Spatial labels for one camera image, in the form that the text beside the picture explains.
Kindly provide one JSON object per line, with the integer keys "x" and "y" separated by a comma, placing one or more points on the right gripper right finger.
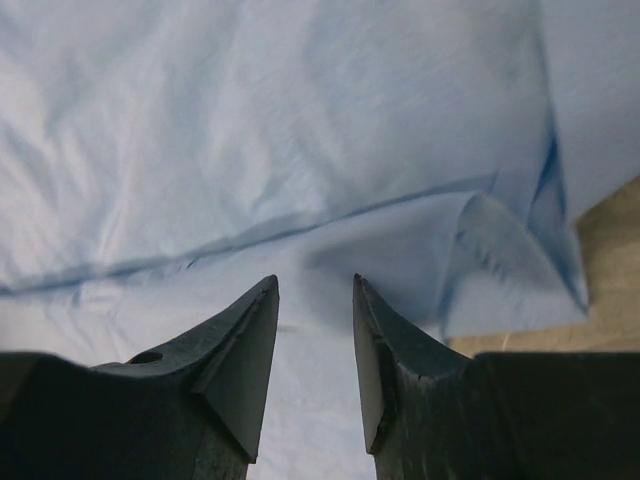
{"x": 431, "y": 413}

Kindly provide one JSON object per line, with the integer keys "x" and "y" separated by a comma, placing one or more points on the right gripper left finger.
{"x": 191, "y": 408}

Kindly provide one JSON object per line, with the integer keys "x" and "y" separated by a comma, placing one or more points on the light blue long sleeve shirt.
{"x": 158, "y": 158}

